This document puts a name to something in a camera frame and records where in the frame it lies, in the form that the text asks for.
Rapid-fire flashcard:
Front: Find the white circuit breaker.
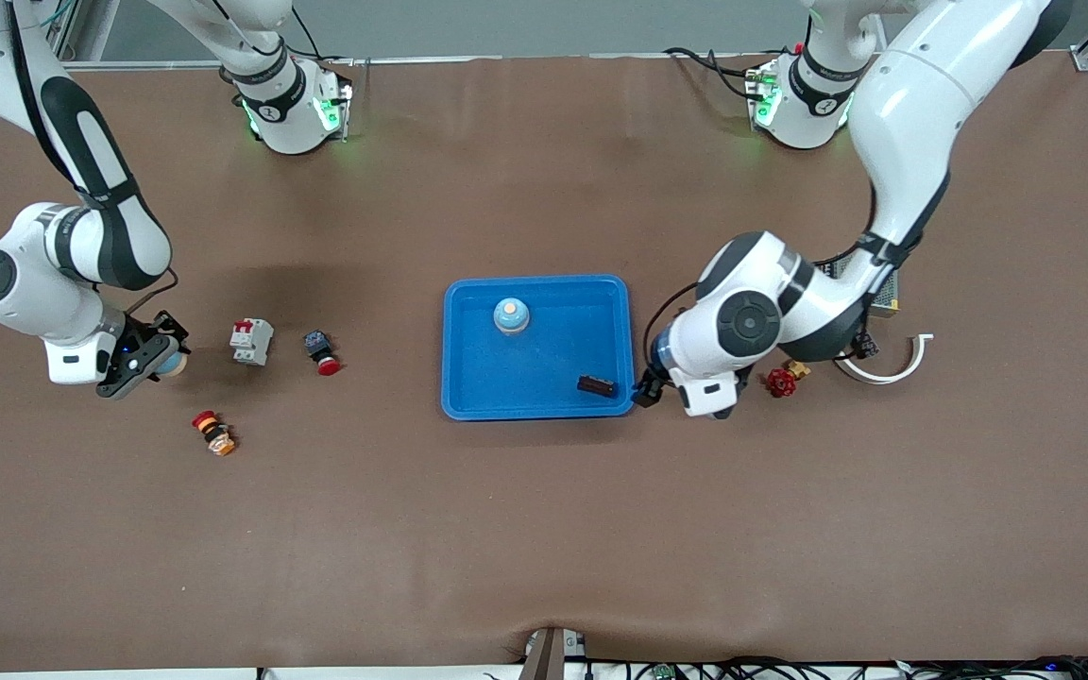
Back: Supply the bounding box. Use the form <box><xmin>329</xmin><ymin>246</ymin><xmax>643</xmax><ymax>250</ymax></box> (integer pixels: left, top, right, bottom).
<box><xmin>229</xmin><ymin>317</ymin><xmax>275</xmax><ymax>367</ymax></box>

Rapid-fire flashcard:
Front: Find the blue plastic tray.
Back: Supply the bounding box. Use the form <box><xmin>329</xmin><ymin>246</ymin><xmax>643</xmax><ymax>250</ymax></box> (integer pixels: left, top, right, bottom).
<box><xmin>440</xmin><ymin>274</ymin><xmax>638</xmax><ymax>422</ymax></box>

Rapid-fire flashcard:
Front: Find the red yellow emergency stop button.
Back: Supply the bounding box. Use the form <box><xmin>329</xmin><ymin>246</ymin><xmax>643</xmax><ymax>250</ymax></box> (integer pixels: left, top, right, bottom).
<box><xmin>191</xmin><ymin>410</ymin><xmax>238</xmax><ymax>458</ymax></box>

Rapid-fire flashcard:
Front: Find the red mushroom push button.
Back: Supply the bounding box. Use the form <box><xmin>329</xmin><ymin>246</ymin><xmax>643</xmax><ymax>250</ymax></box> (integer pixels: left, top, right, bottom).
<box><xmin>303</xmin><ymin>329</ymin><xmax>343</xmax><ymax>378</ymax></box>

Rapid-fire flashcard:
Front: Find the metal mesh power supply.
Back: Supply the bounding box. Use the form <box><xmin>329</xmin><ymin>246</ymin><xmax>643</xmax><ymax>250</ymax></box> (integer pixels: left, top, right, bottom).
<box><xmin>823</xmin><ymin>263</ymin><xmax>902</xmax><ymax>318</ymax></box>

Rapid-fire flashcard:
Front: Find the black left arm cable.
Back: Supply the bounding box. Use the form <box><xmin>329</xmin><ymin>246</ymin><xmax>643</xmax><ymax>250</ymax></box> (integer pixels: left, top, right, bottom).
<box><xmin>640</xmin><ymin>175</ymin><xmax>890</xmax><ymax>381</ymax></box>

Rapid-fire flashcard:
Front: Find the brass valve red handle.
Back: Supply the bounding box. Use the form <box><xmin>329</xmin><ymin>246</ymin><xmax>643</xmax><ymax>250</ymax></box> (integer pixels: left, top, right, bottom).
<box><xmin>767</xmin><ymin>356</ymin><xmax>812</xmax><ymax>399</ymax></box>

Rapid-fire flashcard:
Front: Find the white half-ring pipe clamp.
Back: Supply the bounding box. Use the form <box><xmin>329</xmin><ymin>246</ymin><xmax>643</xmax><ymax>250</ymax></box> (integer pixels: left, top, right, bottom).
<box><xmin>832</xmin><ymin>332</ymin><xmax>935</xmax><ymax>386</ymax></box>

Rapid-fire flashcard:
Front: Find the metal table clamp bracket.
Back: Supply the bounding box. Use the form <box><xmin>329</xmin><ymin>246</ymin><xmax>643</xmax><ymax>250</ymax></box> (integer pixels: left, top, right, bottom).
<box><xmin>518</xmin><ymin>625</ymin><xmax>590</xmax><ymax>680</ymax></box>

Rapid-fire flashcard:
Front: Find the black floor cable bundle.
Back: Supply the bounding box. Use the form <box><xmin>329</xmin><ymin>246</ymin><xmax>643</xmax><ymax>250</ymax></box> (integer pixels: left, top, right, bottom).
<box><xmin>582</xmin><ymin>654</ymin><xmax>1088</xmax><ymax>680</ymax></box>

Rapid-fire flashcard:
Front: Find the black base cable bundle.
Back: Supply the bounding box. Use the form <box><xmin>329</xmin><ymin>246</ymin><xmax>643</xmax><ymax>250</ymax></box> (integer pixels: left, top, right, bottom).
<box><xmin>665</xmin><ymin>45</ymin><xmax>772</xmax><ymax>100</ymax></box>

